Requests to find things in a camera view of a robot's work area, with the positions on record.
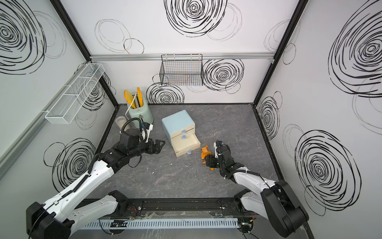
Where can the yellow toast slice left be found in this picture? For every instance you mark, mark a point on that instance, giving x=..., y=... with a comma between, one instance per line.
x=130, y=99

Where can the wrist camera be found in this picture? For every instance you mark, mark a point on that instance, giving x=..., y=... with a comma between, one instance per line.
x=217, y=151
x=146, y=129

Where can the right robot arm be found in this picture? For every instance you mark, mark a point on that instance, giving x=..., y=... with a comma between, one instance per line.
x=273, y=200

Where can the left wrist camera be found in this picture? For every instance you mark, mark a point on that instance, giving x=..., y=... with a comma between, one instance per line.
x=146, y=129

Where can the blue cream drawer cabinet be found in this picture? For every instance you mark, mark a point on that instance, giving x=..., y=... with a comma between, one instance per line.
x=176, y=121

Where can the white mesh wall shelf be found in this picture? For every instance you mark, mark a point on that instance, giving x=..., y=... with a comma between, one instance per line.
x=84, y=91

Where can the clear plastic cup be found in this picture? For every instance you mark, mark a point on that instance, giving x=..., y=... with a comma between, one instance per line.
x=121, y=121

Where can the yellow toast slice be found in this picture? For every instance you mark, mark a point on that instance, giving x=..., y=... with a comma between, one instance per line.
x=140, y=97
x=130, y=99

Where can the cream drawer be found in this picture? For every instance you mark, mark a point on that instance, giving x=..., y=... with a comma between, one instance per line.
x=183, y=137
x=182, y=148
x=183, y=131

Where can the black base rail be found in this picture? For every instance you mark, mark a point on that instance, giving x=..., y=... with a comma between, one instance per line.
x=225, y=206

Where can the black wire wall basket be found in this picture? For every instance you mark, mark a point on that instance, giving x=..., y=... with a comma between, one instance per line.
x=182, y=70

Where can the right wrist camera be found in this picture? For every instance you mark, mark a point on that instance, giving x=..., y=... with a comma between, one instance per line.
x=217, y=151

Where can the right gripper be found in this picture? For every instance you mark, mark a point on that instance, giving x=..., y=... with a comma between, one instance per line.
x=210, y=161

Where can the slotted grey cable duct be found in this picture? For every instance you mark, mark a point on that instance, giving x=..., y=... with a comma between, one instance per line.
x=206, y=223

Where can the yellow toast slice right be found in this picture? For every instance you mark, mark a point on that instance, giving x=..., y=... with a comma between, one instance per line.
x=140, y=97

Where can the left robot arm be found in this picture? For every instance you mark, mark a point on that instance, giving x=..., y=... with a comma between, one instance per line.
x=61, y=216

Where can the mint green toaster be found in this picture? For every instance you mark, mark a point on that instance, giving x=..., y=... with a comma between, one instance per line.
x=142, y=112

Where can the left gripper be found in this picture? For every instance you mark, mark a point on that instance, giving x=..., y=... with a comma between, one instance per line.
x=152, y=150

